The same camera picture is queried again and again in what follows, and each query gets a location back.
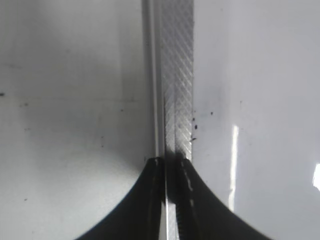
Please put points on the white board with grey frame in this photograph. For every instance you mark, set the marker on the white board with grey frame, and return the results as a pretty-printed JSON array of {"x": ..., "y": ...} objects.
[{"x": 236, "y": 90}]

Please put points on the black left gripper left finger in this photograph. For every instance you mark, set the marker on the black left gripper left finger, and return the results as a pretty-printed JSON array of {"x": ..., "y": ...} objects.
[{"x": 138, "y": 215}]

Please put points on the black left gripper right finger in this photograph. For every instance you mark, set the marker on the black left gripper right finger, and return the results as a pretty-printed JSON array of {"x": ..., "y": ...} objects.
[{"x": 200, "y": 215}]

